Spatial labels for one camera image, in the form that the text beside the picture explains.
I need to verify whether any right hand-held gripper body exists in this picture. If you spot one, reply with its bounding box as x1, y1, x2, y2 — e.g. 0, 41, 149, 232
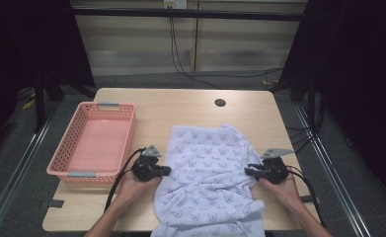
258, 147, 295, 186

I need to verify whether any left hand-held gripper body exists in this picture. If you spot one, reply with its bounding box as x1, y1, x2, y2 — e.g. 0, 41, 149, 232
130, 143, 164, 183

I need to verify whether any white towel with grey print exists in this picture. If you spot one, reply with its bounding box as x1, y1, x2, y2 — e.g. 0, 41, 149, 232
150, 122, 267, 237

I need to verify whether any person's right hand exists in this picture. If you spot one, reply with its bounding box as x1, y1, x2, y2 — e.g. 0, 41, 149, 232
258, 172, 303, 207

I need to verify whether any person's left hand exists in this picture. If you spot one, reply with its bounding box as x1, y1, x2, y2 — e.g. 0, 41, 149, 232
116, 170, 164, 205

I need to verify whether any pink perforated plastic basket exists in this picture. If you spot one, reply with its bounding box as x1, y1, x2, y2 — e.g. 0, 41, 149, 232
45, 101, 137, 185

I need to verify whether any black curtain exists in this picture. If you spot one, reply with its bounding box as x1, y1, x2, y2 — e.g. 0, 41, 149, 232
0, 0, 96, 162
277, 0, 386, 206

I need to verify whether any black stand leg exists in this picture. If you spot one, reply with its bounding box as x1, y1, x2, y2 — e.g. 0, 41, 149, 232
33, 73, 47, 133

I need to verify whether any left hand-held gripper black cable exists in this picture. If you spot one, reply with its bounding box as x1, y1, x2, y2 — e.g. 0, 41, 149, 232
103, 147, 147, 213

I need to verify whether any hand-held gripper black cable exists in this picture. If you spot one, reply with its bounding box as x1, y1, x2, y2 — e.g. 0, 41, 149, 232
103, 147, 147, 213
285, 165, 327, 229

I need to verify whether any right hand-held gripper black cable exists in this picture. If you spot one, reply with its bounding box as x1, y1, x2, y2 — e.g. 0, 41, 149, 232
285, 165, 327, 229

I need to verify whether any aluminium floor rail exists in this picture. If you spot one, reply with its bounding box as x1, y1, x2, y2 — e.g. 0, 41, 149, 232
0, 98, 65, 237
293, 104, 374, 237

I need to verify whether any long black wall cable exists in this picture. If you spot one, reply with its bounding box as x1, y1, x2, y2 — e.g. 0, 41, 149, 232
169, 6, 223, 90

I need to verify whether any black horizontal frame bar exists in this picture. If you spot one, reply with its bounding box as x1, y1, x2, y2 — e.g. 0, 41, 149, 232
71, 7, 308, 23

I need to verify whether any white wall socket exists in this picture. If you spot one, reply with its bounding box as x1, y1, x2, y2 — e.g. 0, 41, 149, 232
163, 0, 188, 10

